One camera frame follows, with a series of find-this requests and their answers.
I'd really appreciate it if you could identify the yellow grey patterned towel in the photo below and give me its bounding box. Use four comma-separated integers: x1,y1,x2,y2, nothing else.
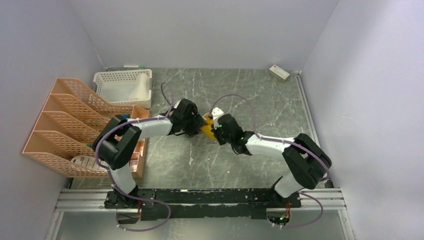
200,113,217,142

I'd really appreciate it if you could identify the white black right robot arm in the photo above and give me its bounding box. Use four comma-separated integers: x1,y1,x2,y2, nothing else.
209,108,332,207

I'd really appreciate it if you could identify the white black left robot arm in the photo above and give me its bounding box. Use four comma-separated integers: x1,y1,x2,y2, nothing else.
92,98,206,208

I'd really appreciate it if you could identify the white perforated plastic basket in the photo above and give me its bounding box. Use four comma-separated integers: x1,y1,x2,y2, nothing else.
93,69,153,109

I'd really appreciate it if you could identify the white green marker pen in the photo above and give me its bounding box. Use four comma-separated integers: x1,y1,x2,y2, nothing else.
123,64,145,69

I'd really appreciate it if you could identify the orange compartment organiser tray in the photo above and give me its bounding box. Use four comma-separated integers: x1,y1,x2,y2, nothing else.
128,105,150,179

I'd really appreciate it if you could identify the white red small box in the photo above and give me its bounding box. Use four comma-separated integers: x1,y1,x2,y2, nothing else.
268,64,290,81

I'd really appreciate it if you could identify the white packet in file rack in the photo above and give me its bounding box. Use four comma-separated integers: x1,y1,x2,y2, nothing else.
70,155,106,172

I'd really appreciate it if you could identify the orange mesh file rack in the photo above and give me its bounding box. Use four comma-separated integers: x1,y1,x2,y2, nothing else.
22,78,134,178

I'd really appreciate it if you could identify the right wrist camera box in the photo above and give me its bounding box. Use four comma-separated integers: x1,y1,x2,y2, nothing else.
208,107,225,120

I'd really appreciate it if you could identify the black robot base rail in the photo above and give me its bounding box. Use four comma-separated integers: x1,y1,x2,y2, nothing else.
104,188,301,221

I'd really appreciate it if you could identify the aluminium frame rail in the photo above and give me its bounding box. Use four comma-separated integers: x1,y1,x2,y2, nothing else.
45,188,355,240

